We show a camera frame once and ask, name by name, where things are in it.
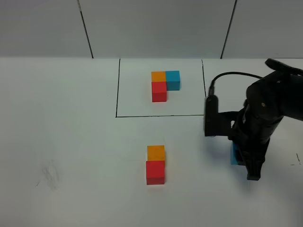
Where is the orange template block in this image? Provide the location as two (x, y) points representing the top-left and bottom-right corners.
(151, 71), (166, 82)

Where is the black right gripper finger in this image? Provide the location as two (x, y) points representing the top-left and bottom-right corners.
(246, 159), (263, 181)
(235, 145), (246, 166)

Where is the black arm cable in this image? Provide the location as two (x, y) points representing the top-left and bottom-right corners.
(208, 72), (263, 96)

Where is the blue template block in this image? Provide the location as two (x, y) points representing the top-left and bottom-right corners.
(165, 70), (180, 91)

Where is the red template block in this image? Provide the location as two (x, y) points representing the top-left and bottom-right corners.
(151, 82), (167, 102)

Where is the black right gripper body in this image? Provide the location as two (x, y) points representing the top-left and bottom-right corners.
(218, 104), (283, 163)

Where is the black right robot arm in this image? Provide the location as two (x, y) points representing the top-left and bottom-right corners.
(215, 59), (303, 181)

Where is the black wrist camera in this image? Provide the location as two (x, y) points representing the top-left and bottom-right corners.
(204, 95), (219, 137)

